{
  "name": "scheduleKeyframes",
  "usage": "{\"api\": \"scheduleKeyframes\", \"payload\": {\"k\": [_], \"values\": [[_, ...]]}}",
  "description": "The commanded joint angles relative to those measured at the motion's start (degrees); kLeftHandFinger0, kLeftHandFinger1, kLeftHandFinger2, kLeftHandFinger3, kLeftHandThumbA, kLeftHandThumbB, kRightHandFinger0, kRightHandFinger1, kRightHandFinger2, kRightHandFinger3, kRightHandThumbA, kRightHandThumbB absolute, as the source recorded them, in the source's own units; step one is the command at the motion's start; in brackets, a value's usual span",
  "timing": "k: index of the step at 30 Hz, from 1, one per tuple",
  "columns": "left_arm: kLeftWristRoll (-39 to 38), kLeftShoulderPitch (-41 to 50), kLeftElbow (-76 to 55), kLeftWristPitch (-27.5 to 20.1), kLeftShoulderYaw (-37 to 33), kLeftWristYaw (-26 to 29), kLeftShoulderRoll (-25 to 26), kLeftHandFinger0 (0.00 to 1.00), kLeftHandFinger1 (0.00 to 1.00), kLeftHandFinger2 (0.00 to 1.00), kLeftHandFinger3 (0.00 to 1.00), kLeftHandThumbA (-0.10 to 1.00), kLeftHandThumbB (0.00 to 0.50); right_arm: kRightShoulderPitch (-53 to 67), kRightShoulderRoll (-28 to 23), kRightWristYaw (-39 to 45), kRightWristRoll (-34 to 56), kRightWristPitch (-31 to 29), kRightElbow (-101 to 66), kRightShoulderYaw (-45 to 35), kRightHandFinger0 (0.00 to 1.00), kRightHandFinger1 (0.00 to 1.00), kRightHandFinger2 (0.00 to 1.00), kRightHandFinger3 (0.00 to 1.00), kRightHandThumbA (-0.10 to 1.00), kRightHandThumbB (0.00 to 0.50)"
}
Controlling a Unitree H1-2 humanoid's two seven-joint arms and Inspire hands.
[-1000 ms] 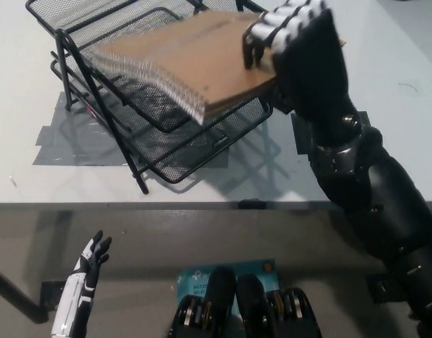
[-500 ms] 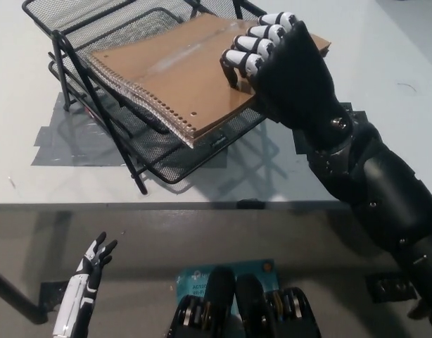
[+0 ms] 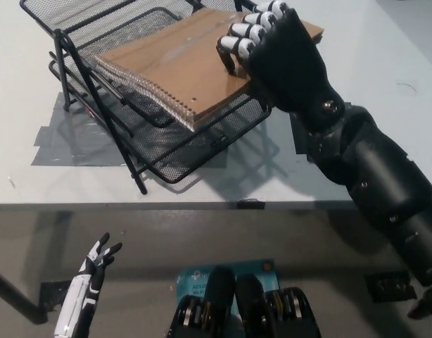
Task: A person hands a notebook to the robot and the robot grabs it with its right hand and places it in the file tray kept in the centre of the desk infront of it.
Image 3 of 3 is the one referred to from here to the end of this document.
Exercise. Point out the black table leg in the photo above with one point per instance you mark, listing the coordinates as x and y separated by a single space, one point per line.
15 294

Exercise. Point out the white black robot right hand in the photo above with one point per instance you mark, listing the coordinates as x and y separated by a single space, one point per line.
290 63

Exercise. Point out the small white scrap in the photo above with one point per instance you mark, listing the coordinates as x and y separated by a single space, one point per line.
11 181

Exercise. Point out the grey tape patch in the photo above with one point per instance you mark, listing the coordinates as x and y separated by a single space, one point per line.
61 141

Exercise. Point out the black tape square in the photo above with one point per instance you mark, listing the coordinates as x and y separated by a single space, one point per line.
298 141

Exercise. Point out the teal router box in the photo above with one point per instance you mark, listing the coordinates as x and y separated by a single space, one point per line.
195 281

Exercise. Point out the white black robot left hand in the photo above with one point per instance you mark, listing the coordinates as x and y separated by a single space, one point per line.
93 271

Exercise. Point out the black floor tape patch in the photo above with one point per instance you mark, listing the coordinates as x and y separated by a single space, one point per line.
388 287
54 295

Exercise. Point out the black robot body left block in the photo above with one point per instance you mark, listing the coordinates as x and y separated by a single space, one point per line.
216 299

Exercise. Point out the brown spiral notebook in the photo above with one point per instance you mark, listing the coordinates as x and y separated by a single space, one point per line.
166 70

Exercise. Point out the black mesh file tray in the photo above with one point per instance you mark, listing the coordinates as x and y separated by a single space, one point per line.
188 155

